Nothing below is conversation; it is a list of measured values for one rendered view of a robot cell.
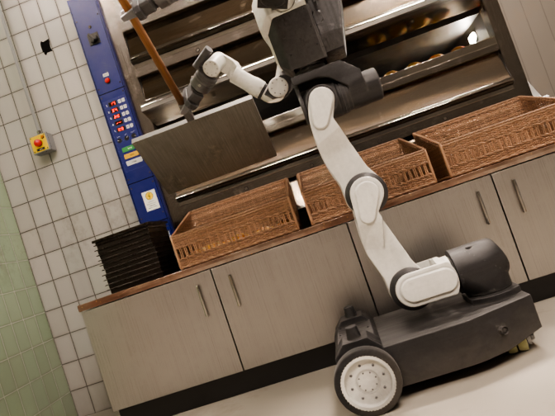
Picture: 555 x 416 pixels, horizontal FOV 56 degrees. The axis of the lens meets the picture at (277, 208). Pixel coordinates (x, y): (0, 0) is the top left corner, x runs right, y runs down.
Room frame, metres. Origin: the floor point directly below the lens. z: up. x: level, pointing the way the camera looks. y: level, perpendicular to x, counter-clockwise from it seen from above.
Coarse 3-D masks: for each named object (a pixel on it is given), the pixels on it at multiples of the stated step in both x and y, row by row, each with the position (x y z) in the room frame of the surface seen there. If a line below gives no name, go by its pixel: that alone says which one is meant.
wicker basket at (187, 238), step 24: (288, 192) 2.34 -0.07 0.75; (216, 216) 2.72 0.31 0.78; (240, 216) 2.26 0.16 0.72; (264, 216) 2.26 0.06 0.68; (288, 216) 2.25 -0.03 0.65; (192, 240) 2.28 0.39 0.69; (216, 240) 2.69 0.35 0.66; (240, 240) 2.26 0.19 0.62; (264, 240) 2.25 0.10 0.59; (192, 264) 2.28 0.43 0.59
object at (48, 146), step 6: (30, 138) 2.77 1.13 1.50; (36, 138) 2.77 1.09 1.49; (48, 138) 2.78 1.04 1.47; (42, 144) 2.77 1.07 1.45; (48, 144) 2.77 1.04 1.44; (54, 144) 2.82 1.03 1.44; (36, 150) 2.77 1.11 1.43; (42, 150) 2.77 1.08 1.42; (48, 150) 2.78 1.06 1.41; (54, 150) 2.82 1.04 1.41
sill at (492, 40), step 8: (488, 40) 2.61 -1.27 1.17; (464, 48) 2.62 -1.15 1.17; (472, 48) 2.62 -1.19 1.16; (480, 48) 2.62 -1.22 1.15; (440, 56) 2.64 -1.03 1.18; (448, 56) 2.63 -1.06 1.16; (456, 56) 2.63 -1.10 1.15; (416, 64) 2.65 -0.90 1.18; (424, 64) 2.64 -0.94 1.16; (432, 64) 2.64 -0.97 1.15; (400, 72) 2.66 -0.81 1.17; (408, 72) 2.65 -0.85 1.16; (416, 72) 2.65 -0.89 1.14; (384, 80) 2.66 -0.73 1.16; (392, 80) 2.66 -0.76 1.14; (288, 112) 2.71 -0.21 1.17; (296, 112) 2.71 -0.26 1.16; (264, 120) 2.73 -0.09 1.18; (272, 120) 2.72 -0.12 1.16; (280, 120) 2.72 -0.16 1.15
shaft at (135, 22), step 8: (120, 0) 1.74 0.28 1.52; (128, 8) 1.77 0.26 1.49; (136, 24) 1.82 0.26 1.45; (136, 32) 1.85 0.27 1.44; (144, 32) 1.85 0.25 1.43; (144, 40) 1.87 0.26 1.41; (152, 48) 1.91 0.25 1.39; (152, 56) 1.93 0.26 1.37; (160, 64) 1.96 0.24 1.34; (160, 72) 1.99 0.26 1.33; (168, 80) 2.02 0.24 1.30; (176, 88) 2.06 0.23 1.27; (176, 96) 2.08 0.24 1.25
